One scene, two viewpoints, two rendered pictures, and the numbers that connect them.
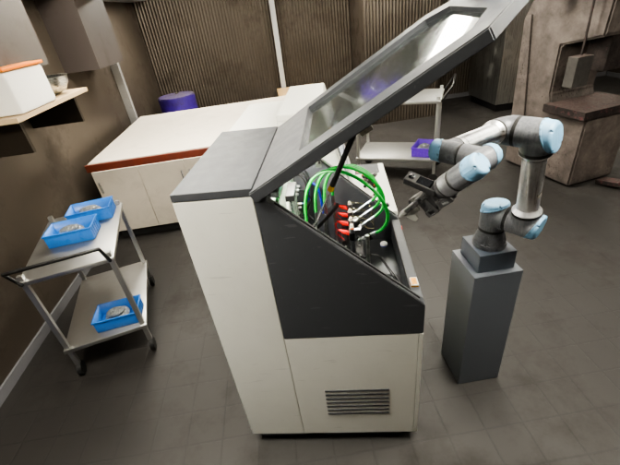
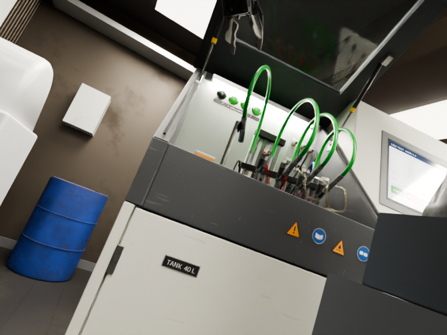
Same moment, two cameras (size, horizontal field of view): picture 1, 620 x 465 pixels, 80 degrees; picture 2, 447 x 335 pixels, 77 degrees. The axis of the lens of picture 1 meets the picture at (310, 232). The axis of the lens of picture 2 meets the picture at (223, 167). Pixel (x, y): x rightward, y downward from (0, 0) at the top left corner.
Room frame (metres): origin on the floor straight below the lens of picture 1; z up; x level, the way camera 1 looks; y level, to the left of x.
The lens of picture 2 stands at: (1.02, -1.07, 0.80)
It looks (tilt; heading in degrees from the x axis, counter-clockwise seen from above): 12 degrees up; 73
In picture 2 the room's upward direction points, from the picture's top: 21 degrees clockwise
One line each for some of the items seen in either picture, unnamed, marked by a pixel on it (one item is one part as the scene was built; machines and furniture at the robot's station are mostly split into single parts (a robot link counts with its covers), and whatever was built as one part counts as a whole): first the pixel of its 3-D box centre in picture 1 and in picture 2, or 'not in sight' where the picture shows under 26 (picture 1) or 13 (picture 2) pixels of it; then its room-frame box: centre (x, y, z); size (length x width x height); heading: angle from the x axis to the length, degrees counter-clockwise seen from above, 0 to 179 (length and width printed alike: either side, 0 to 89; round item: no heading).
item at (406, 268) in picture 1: (404, 266); (271, 221); (1.39, -0.43, 0.87); 0.62 x 0.04 x 0.16; 173
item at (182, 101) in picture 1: (184, 122); not in sight; (6.70, 1.94, 0.47); 0.64 x 0.62 x 0.94; 3
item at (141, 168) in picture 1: (222, 157); not in sight; (4.61, 0.98, 0.44); 2.35 x 1.97 x 0.89; 93
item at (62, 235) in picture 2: not in sight; (61, 226); (0.70, 1.72, 0.38); 0.52 x 0.51 x 0.76; 93
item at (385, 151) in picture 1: (402, 129); not in sight; (4.40, -1.29, 0.56); 1.15 x 0.67 x 1.11; 71
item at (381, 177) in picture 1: (371, 186); not in sight; (2.09, -0.42, 0.96); 0.70 x 0.22 x 0.03; 173
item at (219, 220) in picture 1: (274, 253); not in sight; (1.82, 0.23, 0.75); 1.40 x 0.28 x 1.50; 173
